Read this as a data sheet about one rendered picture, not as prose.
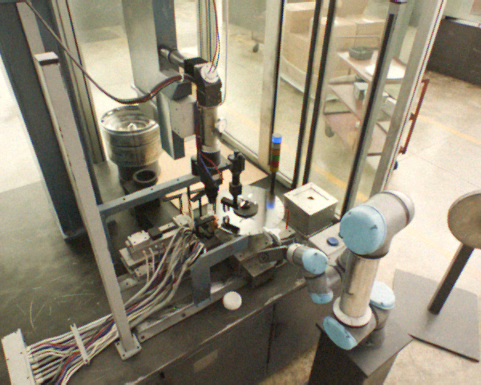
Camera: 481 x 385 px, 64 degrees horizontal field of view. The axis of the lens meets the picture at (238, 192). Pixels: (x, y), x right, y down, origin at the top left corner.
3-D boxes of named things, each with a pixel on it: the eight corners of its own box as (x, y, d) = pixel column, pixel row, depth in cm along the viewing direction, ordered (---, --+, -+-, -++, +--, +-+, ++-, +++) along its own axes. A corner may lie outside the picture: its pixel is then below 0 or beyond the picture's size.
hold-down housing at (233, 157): (238, 189, 155) (240, 145, 142) (244, 196, 151) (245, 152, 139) (226, 192, 153) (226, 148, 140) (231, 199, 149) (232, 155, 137)
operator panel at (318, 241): (348, 238, 180) (354, 213, 171) (366, 252, 173) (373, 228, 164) (304, 263, 167) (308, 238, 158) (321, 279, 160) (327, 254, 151)
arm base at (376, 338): (394, 334, 140) (401, 318, 134) (366, 357, 133) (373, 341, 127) (361, 305, 150) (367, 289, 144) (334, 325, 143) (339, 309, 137)
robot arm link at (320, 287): (345, 291, 132) (336, 263, 130) (323, 308, 126) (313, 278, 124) (328, 287, 139) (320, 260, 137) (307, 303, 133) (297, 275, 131)
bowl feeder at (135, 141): (153, 155, 235) (146, 99, 213) (176, 179, 215) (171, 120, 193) (104, 170, 221) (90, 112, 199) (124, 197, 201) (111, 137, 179)
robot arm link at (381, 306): (394, 316, 135) (405, 292, 126) (371, 338, 128) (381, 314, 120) (365, 294, 142) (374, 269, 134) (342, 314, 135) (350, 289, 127)
